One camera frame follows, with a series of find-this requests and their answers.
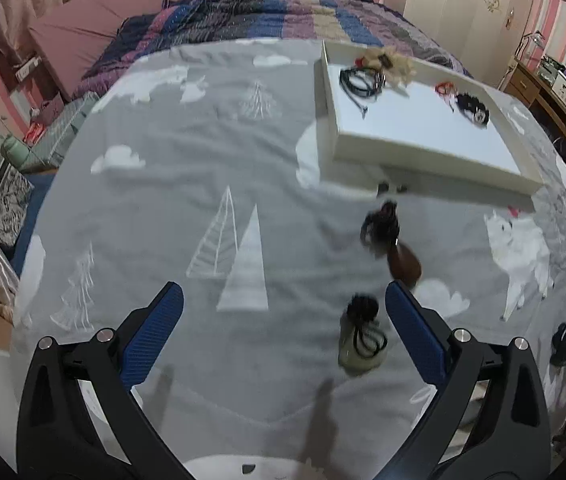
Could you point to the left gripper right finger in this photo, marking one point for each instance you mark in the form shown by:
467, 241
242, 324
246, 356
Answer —
488, 418

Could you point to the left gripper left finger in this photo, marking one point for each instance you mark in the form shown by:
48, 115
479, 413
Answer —
56, 438

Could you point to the cream organza scrunchie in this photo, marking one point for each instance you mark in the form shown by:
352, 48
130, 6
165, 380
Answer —
395, 69

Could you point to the black claw hair clip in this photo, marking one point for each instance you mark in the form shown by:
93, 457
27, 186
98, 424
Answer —
558, 357

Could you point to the brown oval hair clip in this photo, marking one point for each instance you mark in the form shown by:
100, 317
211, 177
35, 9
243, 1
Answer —
403, 264

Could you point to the grey printed bed sheet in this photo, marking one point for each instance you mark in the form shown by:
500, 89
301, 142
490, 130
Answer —
207, 166

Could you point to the white shallow tray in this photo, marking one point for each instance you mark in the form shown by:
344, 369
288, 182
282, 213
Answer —
413, 128

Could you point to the wooden desk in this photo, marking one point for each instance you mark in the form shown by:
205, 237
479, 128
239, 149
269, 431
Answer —
542, 103

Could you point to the pink headboard cushion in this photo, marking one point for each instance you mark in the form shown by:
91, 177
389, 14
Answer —
71, 37

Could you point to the white wardrobe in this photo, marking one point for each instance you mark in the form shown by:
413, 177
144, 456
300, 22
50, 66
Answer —
482, 34

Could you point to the striped purple blue quilt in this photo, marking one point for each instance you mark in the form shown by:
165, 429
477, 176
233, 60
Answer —
198, 21

